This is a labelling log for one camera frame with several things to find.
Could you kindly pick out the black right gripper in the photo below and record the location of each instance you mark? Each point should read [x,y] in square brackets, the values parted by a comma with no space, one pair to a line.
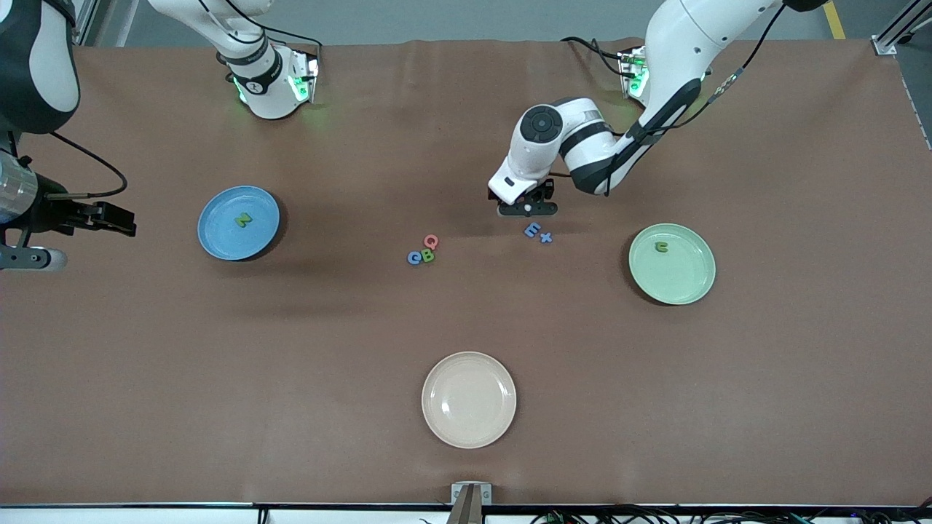
[58,215]

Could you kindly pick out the blue foam letter E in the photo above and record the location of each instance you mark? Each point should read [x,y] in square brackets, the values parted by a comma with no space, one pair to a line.
[531,230]

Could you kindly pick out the red foam letter Q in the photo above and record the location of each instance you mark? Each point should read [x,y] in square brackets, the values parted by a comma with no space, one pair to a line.
[435,238]

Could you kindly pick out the blue foam letter G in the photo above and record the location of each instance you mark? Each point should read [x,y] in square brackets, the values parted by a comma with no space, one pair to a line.
[411,258]

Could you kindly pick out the green foam letter N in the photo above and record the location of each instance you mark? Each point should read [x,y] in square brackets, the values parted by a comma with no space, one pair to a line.
[242,219]

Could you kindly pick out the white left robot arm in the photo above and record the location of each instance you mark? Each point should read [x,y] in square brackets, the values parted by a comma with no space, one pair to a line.
[677,44]

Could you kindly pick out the blue plate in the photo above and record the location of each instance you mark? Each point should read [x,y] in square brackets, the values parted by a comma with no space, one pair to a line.
[218,233]

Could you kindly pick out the green plate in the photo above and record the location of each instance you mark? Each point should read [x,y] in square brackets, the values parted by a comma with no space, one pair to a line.
[677,276]

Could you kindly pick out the cream plate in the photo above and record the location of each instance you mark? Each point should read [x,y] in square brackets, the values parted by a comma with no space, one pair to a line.
[469,399]

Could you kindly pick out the brown table mat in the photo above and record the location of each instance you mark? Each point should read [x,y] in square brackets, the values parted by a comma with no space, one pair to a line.
[466,320]

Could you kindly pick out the aluminium frame profile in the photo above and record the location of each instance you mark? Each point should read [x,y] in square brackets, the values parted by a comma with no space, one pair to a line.
[87,18]
[885,45]

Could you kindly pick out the grey metal camera bracket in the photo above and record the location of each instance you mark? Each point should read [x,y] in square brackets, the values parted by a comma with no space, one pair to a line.
[459,493]

